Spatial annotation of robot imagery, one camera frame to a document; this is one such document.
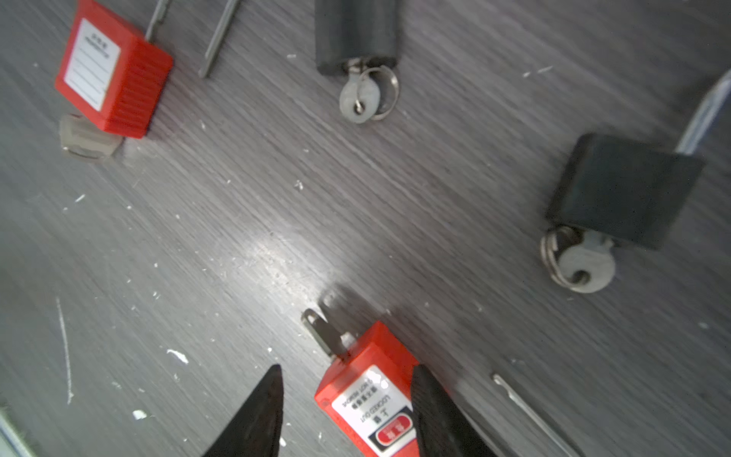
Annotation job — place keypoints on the black padlock left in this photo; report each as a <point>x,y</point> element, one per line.
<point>360,41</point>

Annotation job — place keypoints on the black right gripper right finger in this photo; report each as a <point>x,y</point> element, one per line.
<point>441,428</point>

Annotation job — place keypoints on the black padlock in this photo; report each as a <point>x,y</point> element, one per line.
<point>617,190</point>
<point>360,41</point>

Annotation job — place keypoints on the red padlock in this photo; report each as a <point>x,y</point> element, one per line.
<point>366,390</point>
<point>115,75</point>

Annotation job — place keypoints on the black padlock right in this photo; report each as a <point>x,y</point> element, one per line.
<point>617,190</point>

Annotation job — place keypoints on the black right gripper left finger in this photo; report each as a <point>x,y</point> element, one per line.
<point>256,428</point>

